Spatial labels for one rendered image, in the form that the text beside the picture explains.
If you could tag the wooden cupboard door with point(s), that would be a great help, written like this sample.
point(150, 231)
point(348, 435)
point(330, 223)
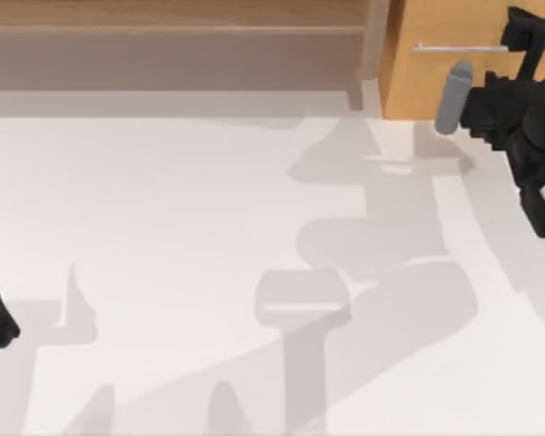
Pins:
point(418, 86)

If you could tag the open wooden shelf unit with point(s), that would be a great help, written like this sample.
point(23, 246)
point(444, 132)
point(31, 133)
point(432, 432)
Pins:
point(172, 54)

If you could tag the pale grey rounded box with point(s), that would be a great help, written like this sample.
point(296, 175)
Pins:
point(453, 100)

